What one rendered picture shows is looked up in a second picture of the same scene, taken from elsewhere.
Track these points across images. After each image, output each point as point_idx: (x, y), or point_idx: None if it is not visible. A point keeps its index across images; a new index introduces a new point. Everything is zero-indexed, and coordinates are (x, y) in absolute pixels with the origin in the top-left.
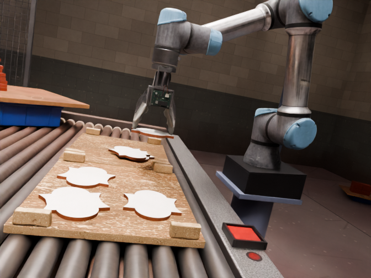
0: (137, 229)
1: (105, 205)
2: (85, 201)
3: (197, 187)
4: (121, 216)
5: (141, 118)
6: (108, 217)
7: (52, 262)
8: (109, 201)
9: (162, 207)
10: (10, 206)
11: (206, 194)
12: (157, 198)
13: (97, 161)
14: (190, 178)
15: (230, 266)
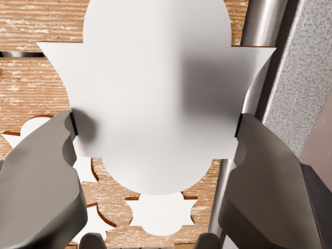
0: (145, 242)
1: (109, 227)
2: (87, 224)
3: (279, 94)
4: (130, 230)
5: (73, 162)
6: (118, 232)
7: None
8: (111, 210)
9: (173, 219)
10: None
11: (280, 124)
12: (170, 203)
13: (21, 41)
14: (296, 23)
15: (222, 233)
